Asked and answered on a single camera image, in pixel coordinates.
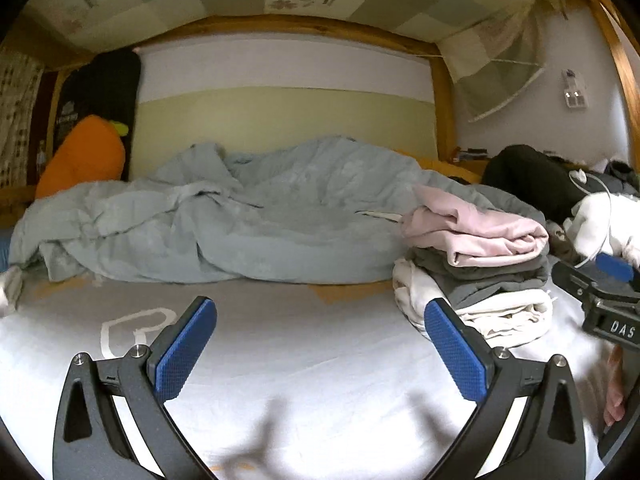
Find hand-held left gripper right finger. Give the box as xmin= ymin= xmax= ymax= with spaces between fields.
xmin=424 ymin=298 xmax=587 ymax=480

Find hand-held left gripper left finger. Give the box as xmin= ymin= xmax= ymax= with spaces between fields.
xmin=52 ymin=296 xmax=218 ymax=480

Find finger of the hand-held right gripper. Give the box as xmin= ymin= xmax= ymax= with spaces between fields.
xmin=551 ymin=260 xmax=607 ymax=307
xmin=595 ymin=252 xmax=639 ymax=284

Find pink printed t-shirt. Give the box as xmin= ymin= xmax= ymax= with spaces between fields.
xmin=400 ymin=184 xmax=551 ymax=268

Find person's right hand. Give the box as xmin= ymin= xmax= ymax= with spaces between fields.
xmin=603 ymin=345 xmax=628 ymax=428

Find white fluffy cloth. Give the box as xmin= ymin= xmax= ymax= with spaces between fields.
xmin=564 ymin=192 xmax=640 ymax=261

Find cream folded garment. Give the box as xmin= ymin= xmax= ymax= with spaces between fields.
xmin=392 ymin=257 xmax=555 ymax=348

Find grey folded garment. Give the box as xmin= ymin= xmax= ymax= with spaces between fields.
xmin=407 ymin=246 xmax=553 ymax=308

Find black bag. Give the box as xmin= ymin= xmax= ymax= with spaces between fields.
xmin=482 ymin=144 xmax=640 ymax=223

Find grey-green duvet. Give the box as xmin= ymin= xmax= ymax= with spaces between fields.
xmin=9 ymin=135 xmax=546 ymax=285

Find white crumpled cloth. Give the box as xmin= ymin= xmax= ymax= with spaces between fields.
xmin=0 ymin=265 xmax=25 ymax=316

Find orange carrot plush pillow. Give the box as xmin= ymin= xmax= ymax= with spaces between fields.
xmin=35 ymin=115 xmax=127 ymax=200

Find translucent net curtain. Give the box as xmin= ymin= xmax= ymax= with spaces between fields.
xmin=440 ymin=0 xmax=566 ymax=123

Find black pillow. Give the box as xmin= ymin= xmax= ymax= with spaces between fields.
xmin=52 ymin=50 xmax=142 ymax=181

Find patterned beige curtain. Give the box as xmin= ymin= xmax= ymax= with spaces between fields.
xmin=0 ymin=50 xmax=46 ymax=188

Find white cable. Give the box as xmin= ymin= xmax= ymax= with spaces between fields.
xmin=570 ymin=170 xmax=615 ymax=268

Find white wall socket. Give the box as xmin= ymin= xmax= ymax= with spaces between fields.
xmin=561 ymin=69 xmax=590 ymax=109

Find wooden bed frame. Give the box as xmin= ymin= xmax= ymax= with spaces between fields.
xmin=0 ymin=0 xmax=640 ymax=211

